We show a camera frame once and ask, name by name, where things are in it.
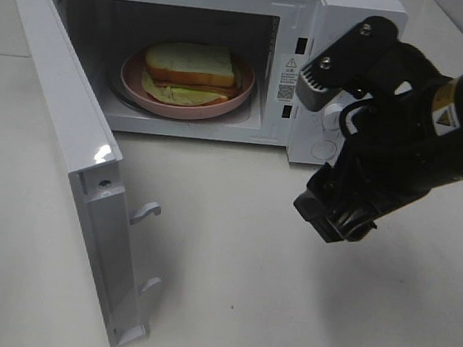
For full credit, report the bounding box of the white warning label sticker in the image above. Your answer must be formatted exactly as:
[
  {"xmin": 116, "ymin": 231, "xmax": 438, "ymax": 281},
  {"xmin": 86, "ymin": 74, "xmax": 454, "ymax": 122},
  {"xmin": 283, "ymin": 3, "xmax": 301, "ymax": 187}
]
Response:
[{"xmin": 274, "ymin": 53, "xmax": 303, "ymax": 104}]

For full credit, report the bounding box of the pink round plate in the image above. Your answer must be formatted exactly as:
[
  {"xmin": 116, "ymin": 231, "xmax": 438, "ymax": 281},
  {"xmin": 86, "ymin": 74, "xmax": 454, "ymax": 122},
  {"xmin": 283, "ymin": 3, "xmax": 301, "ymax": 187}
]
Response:
[{"xmin": 120, "ymin": 49, "xmax": 256, "ymax": 121}]

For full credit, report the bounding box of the white microwave door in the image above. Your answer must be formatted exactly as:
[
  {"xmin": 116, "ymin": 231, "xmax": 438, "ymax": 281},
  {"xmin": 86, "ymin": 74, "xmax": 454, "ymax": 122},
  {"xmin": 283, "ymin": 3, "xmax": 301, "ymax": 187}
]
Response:
[{"xmin": 15, "ymin": 0, "xmax": 161, "ymax": 347}]

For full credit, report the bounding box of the toast sandwich with lettuce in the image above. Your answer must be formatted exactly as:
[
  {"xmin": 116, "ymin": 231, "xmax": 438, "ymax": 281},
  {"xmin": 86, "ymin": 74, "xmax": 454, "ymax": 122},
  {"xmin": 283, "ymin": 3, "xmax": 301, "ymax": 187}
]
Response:
[{"xmin": 141, "ymin": 42, "xmax": 241, "ymax": 107}]

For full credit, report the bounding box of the glass microwave turntable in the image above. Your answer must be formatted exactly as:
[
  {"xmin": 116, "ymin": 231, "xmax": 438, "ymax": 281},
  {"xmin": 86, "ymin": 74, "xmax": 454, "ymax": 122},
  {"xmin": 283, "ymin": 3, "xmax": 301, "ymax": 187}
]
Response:
[{"xmin": 110, "ymin": 70, "xmax": 262, "ymax": 128}]

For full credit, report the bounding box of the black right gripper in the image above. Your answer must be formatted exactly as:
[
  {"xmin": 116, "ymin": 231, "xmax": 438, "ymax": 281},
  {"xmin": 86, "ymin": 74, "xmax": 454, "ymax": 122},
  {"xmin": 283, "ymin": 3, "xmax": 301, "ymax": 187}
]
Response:
[{"xmin": 294, "ymin": 16, "xmax": 446, "ymax": 243}]

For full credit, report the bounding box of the white microwave oven body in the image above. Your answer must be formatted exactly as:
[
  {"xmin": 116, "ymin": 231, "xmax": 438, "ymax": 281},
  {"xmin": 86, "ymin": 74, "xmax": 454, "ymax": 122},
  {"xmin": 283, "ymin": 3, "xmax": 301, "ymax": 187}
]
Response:
[{"xmin": 56, "ymin": 0, "xmax": 407, "ymax": 164}]

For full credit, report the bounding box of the lower white timer knob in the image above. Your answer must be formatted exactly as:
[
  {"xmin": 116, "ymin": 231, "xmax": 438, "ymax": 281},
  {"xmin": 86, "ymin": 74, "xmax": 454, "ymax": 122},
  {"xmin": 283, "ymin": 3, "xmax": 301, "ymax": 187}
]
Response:
[{"xmin": 322, "ymin": 102, "xmax": 343, "ymax": 131}]

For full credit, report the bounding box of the round white door button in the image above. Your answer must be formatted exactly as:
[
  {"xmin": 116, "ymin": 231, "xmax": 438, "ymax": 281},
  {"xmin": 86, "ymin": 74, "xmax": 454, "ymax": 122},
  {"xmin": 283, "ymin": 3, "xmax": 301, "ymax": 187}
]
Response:
[{"xmin": 311, "ymin": 140, "xmax": 338, "ymax": 161}]

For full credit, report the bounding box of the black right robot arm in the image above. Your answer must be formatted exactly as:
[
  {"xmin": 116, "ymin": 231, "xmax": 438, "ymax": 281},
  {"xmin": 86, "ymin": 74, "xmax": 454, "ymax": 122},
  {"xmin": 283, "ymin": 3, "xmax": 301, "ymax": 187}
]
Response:
[{"xmin": 294, "ymin": 16, "xmax": 463, "ymax": 243}]

